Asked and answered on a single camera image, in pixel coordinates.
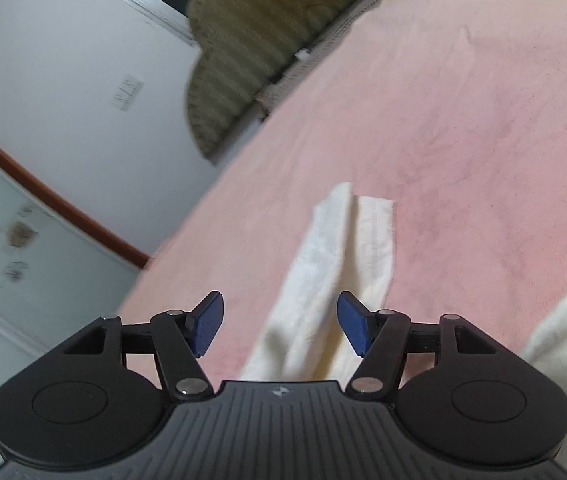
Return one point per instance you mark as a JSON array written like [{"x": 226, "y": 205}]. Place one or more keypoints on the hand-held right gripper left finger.
[{"x": 207, "y": 321}]

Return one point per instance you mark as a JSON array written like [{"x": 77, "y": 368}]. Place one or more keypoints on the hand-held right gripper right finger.
[{"x": 352, "y": 320}]

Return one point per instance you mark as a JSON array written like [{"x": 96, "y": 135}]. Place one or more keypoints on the white pants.
[{"x": 313, "y": 280}]

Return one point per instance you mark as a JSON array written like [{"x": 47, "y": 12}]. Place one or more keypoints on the pink blanket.
[{"x": 438, "y": 135}]

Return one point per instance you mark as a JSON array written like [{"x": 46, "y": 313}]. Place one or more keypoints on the white charger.
[{"x": 303, "y": 54}]

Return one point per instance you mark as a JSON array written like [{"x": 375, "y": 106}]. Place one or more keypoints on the olive striped headboard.
[{"x": 248, "y": 25}]

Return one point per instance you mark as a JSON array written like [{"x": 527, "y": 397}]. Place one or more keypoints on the brown wooden door frame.
[{"x": 53, "y": 195}]

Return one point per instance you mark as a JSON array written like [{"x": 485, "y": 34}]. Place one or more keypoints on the white wall socket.
[
  {"x": 134, "y": 84},
  {"x": 121, "y": 101}
]

